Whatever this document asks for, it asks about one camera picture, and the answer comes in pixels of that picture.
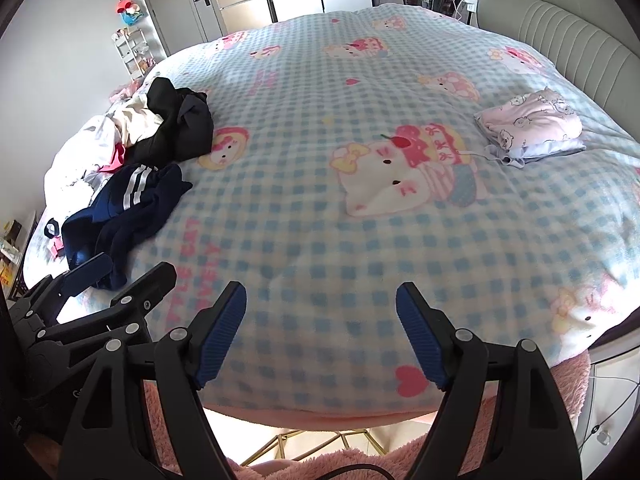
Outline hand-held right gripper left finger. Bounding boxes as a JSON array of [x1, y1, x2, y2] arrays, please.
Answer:
[[57, 281, 247, 480]]

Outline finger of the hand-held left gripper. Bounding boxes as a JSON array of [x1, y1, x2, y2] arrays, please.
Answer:
[[10, 252, 114, 322], [42, 261, 179, 347]]

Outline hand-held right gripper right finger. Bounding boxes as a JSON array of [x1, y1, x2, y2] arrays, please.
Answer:
[[395, 281, 583, 480]]

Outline navy white-striped garment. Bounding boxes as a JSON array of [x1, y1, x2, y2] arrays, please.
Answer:
[[61, 162, 194, 291]]

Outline pink printed pajama garment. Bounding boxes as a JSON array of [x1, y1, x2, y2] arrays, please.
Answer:
[[474, 87, 583, 153]]

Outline pink red garment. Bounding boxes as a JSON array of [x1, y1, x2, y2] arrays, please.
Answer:
[[97, 142, 128, 173]]

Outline white printed garment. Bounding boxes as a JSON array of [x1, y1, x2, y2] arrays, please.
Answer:
[[44, 114, 123, 211]]

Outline pink fuzzy robe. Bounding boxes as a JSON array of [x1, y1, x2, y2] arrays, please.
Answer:
[[145, 350, 596, 480]]

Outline cream white garment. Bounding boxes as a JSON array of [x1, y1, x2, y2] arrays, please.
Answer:
[[111, 94, 166, 148]]

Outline black garment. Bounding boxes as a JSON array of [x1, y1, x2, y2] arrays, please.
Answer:
[[125, 77, 215, 166]]

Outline white bedside table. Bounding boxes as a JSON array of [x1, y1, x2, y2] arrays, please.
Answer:
[[575, 340, 640, 466]]

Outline blue checked cartoon blanket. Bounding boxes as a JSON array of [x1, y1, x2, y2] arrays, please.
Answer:
[[25, 2, 640, 426]]

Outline lavender folded garment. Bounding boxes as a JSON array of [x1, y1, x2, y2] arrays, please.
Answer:
[[482, 135, 587, 168]]

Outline grey door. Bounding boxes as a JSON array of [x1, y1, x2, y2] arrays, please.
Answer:
[[132, 0, 226, 56]]

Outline grey padded headboard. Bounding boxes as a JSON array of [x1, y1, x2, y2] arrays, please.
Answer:
[[470, 0, 640, 141]]

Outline gold wire frame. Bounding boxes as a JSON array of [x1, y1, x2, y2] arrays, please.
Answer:
[[239, 429, 406, 467]]

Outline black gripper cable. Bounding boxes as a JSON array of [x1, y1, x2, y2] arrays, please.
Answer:
[[307, 464, 401, 480]]

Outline white wire rack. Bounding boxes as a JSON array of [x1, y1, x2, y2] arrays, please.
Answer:
[[112, 27, 156, 81]]

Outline red and blue wall plush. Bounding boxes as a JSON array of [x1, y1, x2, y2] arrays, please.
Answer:
[[115, 0, 146, 27]]

